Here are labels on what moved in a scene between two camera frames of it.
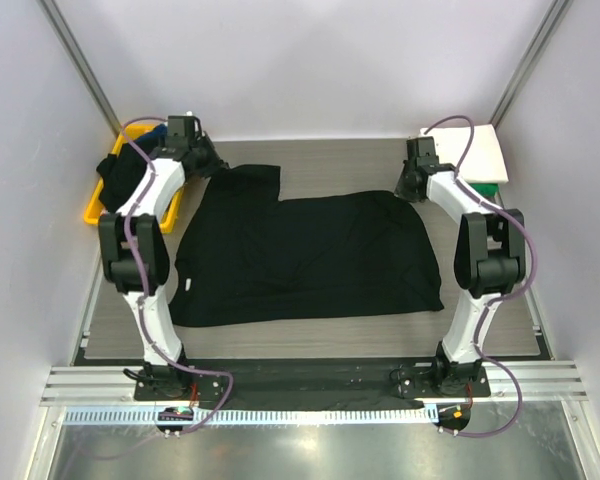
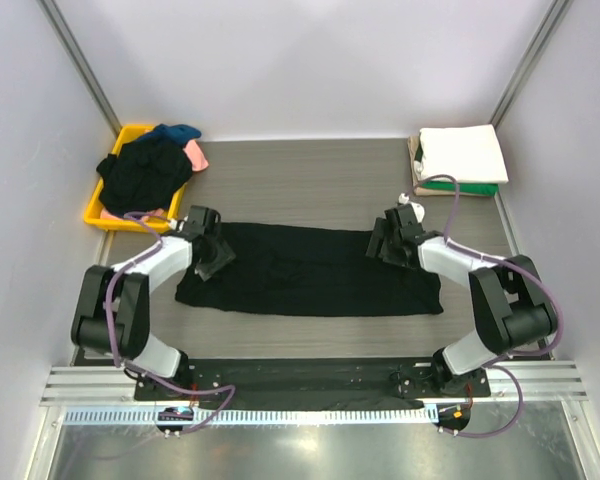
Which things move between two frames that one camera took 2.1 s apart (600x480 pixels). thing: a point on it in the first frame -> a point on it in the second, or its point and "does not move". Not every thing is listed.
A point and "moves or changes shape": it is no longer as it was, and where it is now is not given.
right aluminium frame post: (553, 15) does not move
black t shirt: (248, 256) moves or changes shape
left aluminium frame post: (81, 65) does not move
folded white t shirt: (484, 165) does not move
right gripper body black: (403, 189) -> (387, 251)
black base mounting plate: (312, 380) does not move
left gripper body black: (207, 160) -> (219, 255)
